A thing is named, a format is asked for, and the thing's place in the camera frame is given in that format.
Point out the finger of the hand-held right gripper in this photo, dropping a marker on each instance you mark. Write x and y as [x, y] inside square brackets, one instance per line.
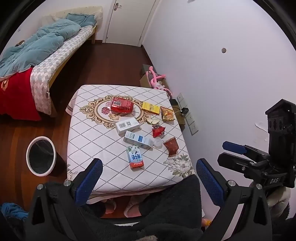
[235, 163]
[233, 147]

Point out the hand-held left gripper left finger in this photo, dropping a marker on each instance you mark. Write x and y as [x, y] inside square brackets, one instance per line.
[89, 182]

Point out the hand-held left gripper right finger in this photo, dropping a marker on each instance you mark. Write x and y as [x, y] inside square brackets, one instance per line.
[209, 182]

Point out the white rimmed black trash bin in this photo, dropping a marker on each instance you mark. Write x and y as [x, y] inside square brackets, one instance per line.
[40, 155]

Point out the orange snack packet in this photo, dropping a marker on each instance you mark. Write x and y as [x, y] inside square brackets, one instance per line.
[167, 114]

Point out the round green gold wrapper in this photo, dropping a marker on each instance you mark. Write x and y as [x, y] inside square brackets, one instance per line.
[153, 121]

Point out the person's right forearm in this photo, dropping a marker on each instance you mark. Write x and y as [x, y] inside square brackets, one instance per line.
[277, 200]

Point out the pink slipper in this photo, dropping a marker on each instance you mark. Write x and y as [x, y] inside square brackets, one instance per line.
[132, 205]
[109, 206]

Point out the white diamond patterned tablecloth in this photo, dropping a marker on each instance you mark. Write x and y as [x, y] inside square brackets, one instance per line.
[97, 143]

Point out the person's dark fleece pants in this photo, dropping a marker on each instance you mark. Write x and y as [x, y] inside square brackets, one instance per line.
[175, 204]

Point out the small yellow object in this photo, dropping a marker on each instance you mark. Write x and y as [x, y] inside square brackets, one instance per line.
[206, 222]

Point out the brown red sachet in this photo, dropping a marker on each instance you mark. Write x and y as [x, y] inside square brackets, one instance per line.
[171, 147]

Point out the small cow print milk carton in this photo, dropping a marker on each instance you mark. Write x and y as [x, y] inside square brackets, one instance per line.
[135, 157]

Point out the black power adapter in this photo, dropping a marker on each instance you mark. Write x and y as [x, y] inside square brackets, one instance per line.
[184, 111]

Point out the clear plastic lid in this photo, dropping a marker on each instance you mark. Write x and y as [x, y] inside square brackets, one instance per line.
[158, 142]

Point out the blue and white carton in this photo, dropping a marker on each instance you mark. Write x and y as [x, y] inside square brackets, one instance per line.
[137, 139]

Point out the white box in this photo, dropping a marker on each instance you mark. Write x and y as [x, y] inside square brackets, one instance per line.
[128, 125]

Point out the blue cloth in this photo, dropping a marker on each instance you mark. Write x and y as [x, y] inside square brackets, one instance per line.
[12, 212]

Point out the red box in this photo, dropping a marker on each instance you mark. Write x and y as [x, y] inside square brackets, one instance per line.
[122, 105]

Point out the yellow box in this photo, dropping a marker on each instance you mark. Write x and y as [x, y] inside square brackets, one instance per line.
[150, 108]

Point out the pink toy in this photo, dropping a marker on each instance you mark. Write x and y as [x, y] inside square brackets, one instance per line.
[154, 80]

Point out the cardboard box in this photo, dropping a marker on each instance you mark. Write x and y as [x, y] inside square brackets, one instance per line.
[145, 78]

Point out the red blanket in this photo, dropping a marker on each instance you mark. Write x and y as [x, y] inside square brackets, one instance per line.
[16, 97]

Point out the wooden bed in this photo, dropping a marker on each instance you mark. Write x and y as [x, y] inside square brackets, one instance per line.
[57, 69]

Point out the grey white checkered sheet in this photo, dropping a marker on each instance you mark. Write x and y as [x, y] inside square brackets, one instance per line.
[55, 60]

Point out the teal duvet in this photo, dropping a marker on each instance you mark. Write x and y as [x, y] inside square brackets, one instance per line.
[44, 41]

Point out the white door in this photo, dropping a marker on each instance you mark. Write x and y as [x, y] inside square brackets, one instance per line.
[129, 20]

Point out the white wall socket plate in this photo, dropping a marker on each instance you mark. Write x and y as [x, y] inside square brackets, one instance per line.
[180, 99]
[193, 129]
[190, 119]

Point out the round wall hole cover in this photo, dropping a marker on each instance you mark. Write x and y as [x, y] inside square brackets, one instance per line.
[223, 50]

